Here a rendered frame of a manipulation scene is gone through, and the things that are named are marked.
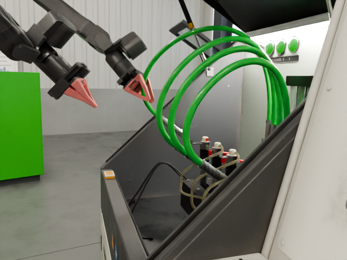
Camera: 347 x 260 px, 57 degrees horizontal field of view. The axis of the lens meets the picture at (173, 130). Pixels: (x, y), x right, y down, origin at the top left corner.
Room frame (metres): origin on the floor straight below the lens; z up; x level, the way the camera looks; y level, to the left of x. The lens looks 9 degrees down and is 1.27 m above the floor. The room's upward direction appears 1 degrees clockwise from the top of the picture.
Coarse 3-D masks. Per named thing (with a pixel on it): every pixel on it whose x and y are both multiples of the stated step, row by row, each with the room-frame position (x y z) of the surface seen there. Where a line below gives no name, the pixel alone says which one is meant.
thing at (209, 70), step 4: (180, 0) 1.17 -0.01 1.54; (180, 4) 1.17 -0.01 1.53; (184, 4) 1.17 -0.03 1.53; (184, 8) 1.17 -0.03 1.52; (184, 12) 1.17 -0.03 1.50; (188, 12) 1.18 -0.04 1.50; (188, 16) 1.17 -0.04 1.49; (188, 20) 1.17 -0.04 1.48; (188, 24) 1.18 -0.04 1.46; (192, 24) 1.18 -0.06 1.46; (192, 28) 1.18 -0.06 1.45; (196, 36) 1.19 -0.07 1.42; (196, 40) 1.19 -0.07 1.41; (204, 56) 1.19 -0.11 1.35; (208, 68) 1.19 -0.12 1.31; (212, 68) 1.20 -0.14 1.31; (208, 72) 1.19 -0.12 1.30; (212, 72) 1.20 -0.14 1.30
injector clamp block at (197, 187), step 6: (186, 180) 0.89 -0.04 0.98; (192, 180) 0.89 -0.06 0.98; (210, 180) 0.90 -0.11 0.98; (186, 186) 0.85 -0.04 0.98; (198, 186) 0.84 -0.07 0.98; (186, 192) 0.85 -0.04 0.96; (198, 192) 0.79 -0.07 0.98; (210, 192) 0.84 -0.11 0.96; (186, 198) 0.84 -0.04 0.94; (186, 204) 0.84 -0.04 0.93; (198, 204) 0.76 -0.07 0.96; (186, 210) 0.84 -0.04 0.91; (192, 210) 0.80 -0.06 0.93
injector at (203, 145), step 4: (200, 144) 0.86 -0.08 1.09; (204, 144) 0.85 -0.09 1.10; (208, 144) 0.85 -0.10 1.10; (200, 148) 0.86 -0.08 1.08; (204, 148) 0.85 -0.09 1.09; (200, 152) 0.86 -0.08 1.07; (204, 152) 0.85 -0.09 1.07; (208, 152) 0.85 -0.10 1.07; (200, 156) 0.85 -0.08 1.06; (204, 156) 0.85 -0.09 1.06; (208, 156) 0.85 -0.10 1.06; (208, 160) 0.85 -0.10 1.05; (200, 172) 0.86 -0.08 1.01; (204, 172) 0.85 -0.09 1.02; (204, 176) 0.85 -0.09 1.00; (200, 180) 0.86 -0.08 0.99; (204, 180) 0.85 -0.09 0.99; (200, 184) 0.86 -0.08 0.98; (204, 184) 0.85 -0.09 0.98; (204, 188) 0.85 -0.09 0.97
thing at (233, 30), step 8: (192, 32) 0.94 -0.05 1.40; (232, 32) 0.93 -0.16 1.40; (240, 32) 0.92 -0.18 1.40; (176, 40) 0.94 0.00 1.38; (168, 48) 0.95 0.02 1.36; (160, 56) 0.95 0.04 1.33; (152, 64) 0.95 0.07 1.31; (144, 72) 0.95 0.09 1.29; (264, 72) 0.92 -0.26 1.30; (152, 112) 0.95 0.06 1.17
